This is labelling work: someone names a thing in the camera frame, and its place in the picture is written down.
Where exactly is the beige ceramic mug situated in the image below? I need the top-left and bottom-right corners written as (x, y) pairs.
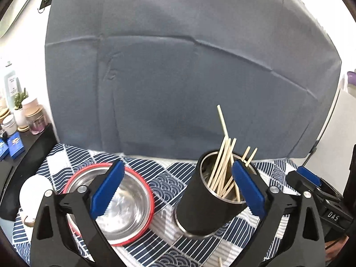
top-left (19, 175), bottom-right (53, 228)

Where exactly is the blue patterned tablecloth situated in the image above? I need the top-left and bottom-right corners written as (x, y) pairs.
top-left (11, 143), bottom-right (300, 267)

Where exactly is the pink candle jar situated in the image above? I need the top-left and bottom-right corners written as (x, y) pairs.
top-left (25, 105), bottom-right (48, 135)

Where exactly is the small potted plant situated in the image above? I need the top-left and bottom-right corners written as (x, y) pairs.
top-left (13, 88), bottom-right (28, 128)

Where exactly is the red steel bowl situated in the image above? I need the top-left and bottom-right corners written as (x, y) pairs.
top-left (63, 163), bottom-right (154, 247)

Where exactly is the person's right hand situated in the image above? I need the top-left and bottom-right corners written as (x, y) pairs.
top-left (325, 236), bottom-right (349, 265)

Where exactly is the blue box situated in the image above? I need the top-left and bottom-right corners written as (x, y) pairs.
top-left (7, 132), bottom-right (25, 159)

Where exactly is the black cylindrical utensil holder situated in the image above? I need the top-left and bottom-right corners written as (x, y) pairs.
top-left (173, 150), bottom-right (247, 239)

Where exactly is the grey fabric backdrop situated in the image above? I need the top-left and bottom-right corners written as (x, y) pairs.
top-left (45, 0), bottom-right (342, 160)

